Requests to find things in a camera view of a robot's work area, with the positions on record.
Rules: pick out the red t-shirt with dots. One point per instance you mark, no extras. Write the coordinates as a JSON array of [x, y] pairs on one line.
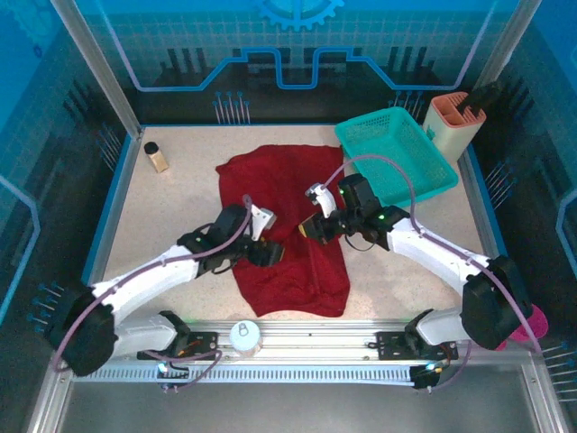
[[279, 180]]

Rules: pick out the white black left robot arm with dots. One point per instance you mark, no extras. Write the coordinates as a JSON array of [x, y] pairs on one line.
[[144, 279]]

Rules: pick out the teal plastic basket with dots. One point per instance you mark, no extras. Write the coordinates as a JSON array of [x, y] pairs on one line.
[[392, 144]]

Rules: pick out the tin can with pull tab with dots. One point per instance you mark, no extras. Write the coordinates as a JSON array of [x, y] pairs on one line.
[[245, 338]]

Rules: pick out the small bottle with black cap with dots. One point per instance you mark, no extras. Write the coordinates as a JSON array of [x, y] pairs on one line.
[[157, 158]]

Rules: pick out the cream orange utensil holder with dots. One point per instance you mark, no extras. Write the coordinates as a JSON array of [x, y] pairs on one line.
[[451, 135]]

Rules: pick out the black connector box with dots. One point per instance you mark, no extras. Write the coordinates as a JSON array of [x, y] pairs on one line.
[[169, 374], [424, 376]]

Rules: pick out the pink goblet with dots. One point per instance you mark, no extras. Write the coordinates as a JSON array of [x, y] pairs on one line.
[[534, 327]]

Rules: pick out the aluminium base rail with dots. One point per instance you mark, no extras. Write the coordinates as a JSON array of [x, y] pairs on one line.
[[315, 338]]

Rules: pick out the aluminium frame post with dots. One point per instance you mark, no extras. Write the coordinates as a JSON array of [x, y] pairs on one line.
[[94, 63], [509, 40]]

